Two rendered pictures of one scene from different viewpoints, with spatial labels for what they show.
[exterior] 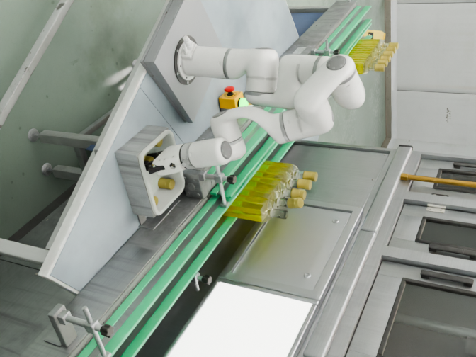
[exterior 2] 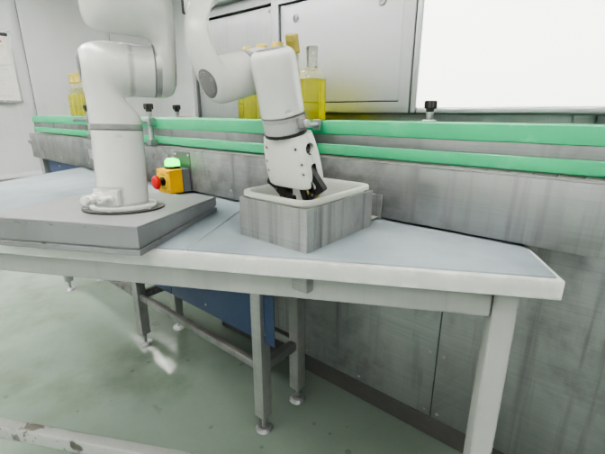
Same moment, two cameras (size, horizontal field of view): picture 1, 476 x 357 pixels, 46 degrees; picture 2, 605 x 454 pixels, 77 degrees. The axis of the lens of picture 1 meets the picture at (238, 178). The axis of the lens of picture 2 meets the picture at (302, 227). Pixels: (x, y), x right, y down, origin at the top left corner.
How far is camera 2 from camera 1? 1.06 m
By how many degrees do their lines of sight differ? 16
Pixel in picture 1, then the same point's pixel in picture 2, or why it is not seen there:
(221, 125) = (229, 69)
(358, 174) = (226, 41)
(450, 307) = not seen: outside the picture
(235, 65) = (117, 106)
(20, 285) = (466, 371)
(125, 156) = (311, 232)
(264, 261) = (372, 68)
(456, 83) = not seen: hidden behind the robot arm
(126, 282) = (493, 181)
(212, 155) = (287, 63)
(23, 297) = not seen: hidden behind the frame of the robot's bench
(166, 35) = (84, 223)
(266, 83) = (139, 50)
